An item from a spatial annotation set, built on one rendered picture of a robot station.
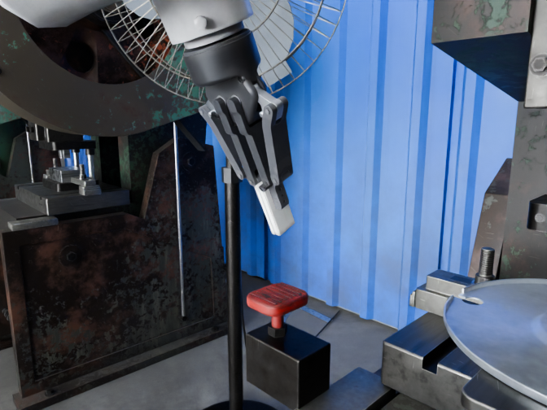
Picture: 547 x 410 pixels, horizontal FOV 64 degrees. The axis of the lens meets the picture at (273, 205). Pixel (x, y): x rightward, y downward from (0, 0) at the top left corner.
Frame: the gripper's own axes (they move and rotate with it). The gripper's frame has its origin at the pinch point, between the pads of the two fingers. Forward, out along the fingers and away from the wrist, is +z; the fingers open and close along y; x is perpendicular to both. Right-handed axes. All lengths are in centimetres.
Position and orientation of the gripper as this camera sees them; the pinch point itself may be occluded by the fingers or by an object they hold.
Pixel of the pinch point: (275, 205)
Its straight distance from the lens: 53.7
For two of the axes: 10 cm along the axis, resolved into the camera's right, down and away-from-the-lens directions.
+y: 6.8, 1.5, -7.2
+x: 6.7, -5.3, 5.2
